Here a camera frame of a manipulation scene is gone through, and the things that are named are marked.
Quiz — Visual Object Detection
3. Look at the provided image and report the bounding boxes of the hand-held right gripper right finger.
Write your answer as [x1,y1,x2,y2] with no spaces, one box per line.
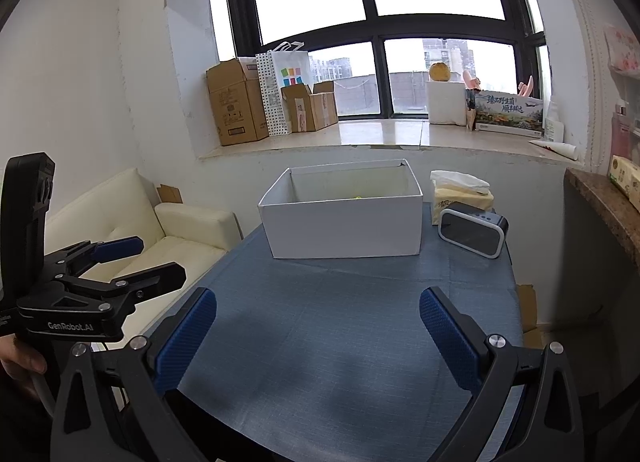
[419,286,586,462]

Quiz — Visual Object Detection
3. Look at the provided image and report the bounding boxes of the cream sofa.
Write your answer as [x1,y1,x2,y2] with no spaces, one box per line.
[42,167,238,338]

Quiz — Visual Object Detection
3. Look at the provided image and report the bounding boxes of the white tube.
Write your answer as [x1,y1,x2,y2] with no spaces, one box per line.
[528,138,579,161]

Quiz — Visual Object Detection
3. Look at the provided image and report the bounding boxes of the open small cardboard box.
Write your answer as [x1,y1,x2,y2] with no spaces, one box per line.
[280,81,340,134]

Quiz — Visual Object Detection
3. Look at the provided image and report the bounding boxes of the white cardboard box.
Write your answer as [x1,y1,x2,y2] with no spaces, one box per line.
[257,158,425,259]

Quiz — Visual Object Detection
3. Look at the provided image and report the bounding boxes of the stone window sill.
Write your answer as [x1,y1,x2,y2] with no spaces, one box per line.
[197,119,573,163]

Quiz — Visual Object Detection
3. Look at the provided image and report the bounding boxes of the green tissue pack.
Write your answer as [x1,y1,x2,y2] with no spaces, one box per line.
[606,154,640,213]

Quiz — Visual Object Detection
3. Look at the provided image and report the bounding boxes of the yellow tissue pack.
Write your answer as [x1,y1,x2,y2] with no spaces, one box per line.
[430,170,496,227]

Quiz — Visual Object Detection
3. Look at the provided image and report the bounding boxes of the black window frame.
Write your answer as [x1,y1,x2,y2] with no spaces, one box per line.
[220,0,551,120]

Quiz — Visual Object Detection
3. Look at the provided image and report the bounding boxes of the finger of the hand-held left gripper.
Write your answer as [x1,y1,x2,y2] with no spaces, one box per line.
[45,236,146,277]
[52,261,187,315]

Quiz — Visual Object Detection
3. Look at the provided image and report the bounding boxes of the tall brown cardboard box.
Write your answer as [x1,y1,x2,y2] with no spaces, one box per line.
[206,58,271,147]

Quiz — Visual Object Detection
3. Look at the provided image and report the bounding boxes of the person's left hand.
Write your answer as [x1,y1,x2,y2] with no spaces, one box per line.
[0,334,48,403]

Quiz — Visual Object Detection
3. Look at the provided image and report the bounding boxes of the white paper bag coloured squares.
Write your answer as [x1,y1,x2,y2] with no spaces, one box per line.
[255,41,313,137]

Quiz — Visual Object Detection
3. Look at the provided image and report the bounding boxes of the pink wall packet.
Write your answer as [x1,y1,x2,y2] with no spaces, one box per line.
[602,24,640,75]

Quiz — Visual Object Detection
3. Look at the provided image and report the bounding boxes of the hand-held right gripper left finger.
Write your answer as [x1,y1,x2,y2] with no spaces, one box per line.
[49,287,218,462]

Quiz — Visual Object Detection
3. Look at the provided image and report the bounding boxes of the folded cardboard sheet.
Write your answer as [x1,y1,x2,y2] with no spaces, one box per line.
[515,283,546,350]

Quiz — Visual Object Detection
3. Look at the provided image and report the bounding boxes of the long landscape printed box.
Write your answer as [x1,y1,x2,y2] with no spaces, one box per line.
[467,89,545,138]

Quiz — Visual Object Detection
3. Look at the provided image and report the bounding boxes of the grey speaker clock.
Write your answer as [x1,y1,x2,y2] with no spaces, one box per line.
[438,202,510,259]

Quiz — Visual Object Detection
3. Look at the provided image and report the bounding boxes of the blue table cloth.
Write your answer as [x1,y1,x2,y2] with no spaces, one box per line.
[165,201,525,462]

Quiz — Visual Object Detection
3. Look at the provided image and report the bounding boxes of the brown stone counter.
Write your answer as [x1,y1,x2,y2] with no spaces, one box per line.
[564,167,640,268]

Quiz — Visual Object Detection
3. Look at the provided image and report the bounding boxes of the white block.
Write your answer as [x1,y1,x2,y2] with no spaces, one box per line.
[426,81,468,125]

